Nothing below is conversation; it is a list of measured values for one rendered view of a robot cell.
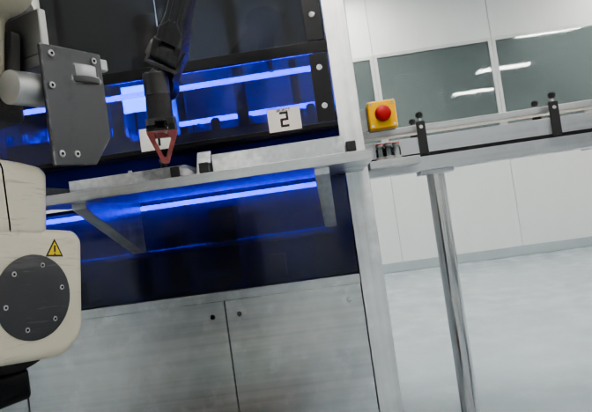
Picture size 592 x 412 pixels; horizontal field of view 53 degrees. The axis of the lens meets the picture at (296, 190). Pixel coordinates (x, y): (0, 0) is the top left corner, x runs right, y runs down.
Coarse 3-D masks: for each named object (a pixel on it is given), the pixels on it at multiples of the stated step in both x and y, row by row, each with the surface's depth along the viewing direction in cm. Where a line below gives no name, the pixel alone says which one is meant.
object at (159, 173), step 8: (160, 168) 127; (168, 168) 127; (192, 168) 133; (104, 176) 128; (112, 176) 128; (120, 176) 128; (128, 176) 128; (136, 176) 127; (144, 176) 127; (152, 176) 127; (160, 176) 127; (168, 176) 127; (72, 184) 128; (80, 184) 128; (88, 184) 128; (96, 184) 128; (104, 184) 128; (112, 184) 128; (120, 184) 128
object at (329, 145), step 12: (288, 144) 114; (300, 144) 114; (312, 144) 114; (324, 144) 114; (336, 144) 114; (216, 156) 115; (228, 156) 115; (240, 156) 115; (252, 156) 115; (264, 156) 115; (276, 156) 114; (288, 156) 114; (300, 156) 114; (312, 156) 114; (216, 168) 115; (228, 168) 115
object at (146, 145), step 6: (144, 132) 154; (144, 138) 154; (162, 138) 154; (168, 138) 154; (144, 144) 154; (150, 144) 154; (162, 144) 154; (168, 144) 154; (144, 150) 154; (150, 150) 154
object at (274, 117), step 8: (272, 112) 152; (288, 112) 152; (296, 112) 152; (272, 120) 152; (288, 120) 152; (296, 120) 152; (272, 128) 152; (280, 128) 152; (288, 128) 152; (296, 128) 152
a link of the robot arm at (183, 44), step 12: (168, 0) 123; (180, 0) 122; (192, 0) 124; (168, 12) 124; (180, 12) 124; (192, 12) 127; (168, 24) 125; (180, 24) 125; (156, 36) 128; (168, 36) 127; (180, 36) 126; (156, 48) 129; (168, 48) 129; (180, 48) 128; (156, 60) 131; (168, 60) 130
